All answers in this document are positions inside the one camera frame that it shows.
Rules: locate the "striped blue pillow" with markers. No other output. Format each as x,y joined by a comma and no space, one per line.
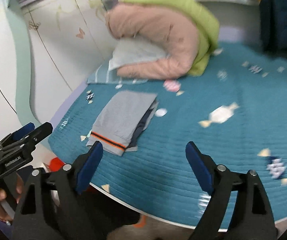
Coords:
105,76

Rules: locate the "grey navy zip jacket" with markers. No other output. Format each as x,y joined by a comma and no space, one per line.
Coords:
122,120

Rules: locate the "light blue pillow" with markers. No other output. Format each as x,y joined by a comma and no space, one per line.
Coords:
137,49

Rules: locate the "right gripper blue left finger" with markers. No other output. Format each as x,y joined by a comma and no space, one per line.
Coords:
88,167

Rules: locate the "green folded quilt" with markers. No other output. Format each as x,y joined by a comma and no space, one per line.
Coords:
204,20

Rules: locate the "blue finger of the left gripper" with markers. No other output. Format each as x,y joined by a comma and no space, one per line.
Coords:
37,135
22,132

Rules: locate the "mint green bed frame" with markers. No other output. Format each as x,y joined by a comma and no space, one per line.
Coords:
20,34

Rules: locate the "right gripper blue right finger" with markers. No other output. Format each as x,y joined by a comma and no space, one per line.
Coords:
202,165

